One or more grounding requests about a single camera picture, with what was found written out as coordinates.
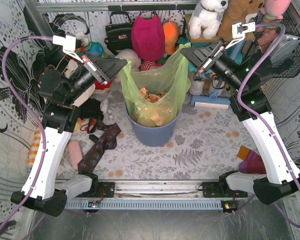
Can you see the orange plush toy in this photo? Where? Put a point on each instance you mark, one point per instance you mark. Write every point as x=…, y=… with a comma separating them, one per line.
x=171, y=34

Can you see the cream canvas tote bag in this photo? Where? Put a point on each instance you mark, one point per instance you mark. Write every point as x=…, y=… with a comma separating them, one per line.
x=69, y=72

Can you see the black wire basket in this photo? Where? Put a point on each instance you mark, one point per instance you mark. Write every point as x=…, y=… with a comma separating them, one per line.
x=290, y=68

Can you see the silver foil pouch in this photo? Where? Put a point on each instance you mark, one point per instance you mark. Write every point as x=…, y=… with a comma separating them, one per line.
x=284, y=49

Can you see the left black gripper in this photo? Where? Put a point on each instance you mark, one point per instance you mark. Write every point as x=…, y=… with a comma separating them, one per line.
x=95, y=72

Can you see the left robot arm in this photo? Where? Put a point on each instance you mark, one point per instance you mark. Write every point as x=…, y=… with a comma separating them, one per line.
x=60, y=116

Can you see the pink pig plush toy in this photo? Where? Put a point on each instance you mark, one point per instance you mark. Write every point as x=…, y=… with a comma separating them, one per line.
x=150, y=65

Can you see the purple orange sock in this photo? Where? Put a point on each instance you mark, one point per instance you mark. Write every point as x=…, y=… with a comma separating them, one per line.
x=252, y=162

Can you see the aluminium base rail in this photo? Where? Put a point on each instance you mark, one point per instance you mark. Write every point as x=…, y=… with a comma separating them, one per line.
x=128, y=189

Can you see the black leather handbag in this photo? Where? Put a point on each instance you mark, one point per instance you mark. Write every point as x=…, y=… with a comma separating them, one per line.
x=119, y=36

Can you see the green trash bag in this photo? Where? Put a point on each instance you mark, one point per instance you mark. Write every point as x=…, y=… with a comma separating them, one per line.
x=171, y=78

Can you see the orange checkered towel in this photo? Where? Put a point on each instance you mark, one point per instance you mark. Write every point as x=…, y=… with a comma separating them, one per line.
x=34, y=148

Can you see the brown bear plush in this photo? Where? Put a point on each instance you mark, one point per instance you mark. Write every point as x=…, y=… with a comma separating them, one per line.
x=237, y=11

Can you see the white dog plush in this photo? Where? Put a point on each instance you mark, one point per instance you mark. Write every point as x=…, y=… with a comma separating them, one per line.
x=206, y=18

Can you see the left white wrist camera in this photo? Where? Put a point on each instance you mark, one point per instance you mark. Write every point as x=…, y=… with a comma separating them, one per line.
x=68, y=44

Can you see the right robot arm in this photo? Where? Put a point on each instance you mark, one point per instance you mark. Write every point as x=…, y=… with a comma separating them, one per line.
x=250, y=105

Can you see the teal folded cloth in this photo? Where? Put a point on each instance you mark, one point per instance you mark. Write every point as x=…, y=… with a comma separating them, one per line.
x=198, y=53

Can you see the blue trash bin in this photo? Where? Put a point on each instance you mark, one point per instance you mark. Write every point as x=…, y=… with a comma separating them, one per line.
x=153, y=136

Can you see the colorful silk scarf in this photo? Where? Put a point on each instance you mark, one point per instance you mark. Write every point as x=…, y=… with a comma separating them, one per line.
x=94, y=48

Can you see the magenta knit bag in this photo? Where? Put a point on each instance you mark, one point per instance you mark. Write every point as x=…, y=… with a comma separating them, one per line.
x=148, y=38

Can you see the red cloth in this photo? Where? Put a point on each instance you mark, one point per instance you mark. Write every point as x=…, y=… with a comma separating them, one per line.
x=101, y=87

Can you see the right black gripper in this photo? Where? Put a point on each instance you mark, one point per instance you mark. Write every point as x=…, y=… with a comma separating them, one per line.
x=207, y=61

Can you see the pink fuzzy sock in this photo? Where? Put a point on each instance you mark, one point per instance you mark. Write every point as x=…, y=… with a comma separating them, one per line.
x=75, y=153

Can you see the white fluffy plush toy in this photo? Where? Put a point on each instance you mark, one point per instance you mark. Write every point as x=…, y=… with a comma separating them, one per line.
x=132, y=56

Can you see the brown floral necktie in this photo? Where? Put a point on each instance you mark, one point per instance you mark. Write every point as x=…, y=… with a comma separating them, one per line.
x=104, y=138

